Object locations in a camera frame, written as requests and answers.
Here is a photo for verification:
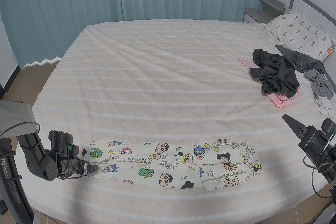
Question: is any dark grey garment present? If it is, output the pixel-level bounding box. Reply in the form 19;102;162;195
275;44;325;73

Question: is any black cable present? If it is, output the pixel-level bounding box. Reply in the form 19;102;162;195
303;156;336;200
54;169;83;181

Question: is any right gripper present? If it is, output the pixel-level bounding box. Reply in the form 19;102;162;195
299;125;336;166

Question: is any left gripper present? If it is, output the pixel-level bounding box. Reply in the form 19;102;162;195
58;148;99;179

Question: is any white printed pyjama top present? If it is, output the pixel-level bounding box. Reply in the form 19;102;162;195
88;136;264;192

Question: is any pink garment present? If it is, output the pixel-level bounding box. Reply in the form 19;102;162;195
237;58;301;109

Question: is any black garment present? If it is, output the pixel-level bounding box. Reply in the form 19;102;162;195
249;48;300;99

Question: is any bed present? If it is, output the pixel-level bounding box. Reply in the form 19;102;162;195
25;0;336;224

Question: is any white printed pillow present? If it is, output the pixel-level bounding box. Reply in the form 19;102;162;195
264;10;336;62

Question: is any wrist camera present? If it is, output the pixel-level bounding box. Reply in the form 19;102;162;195
321;117;336;136
69;143;80;157

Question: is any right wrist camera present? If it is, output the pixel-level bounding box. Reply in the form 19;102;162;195
321;117;336;136

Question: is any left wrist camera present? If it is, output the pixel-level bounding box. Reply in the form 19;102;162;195
69;143;80;157

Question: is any grey bedside table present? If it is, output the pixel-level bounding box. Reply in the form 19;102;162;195
244;0;286;24

